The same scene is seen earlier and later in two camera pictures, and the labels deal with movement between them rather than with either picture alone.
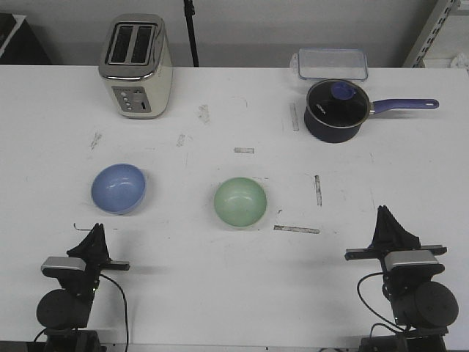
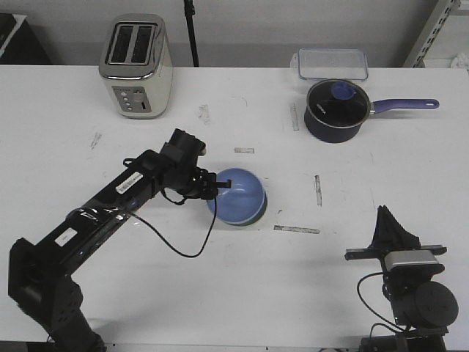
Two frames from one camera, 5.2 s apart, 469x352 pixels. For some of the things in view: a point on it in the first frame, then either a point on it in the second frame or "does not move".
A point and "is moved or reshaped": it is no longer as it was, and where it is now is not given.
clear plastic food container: x=330 y=63 does not move
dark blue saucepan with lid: x=336 y=109 does not move
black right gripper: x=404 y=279 does not move
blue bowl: x=119 y=188 is moved or reshaped
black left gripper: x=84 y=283 → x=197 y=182
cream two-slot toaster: x=135 y=61 does not move
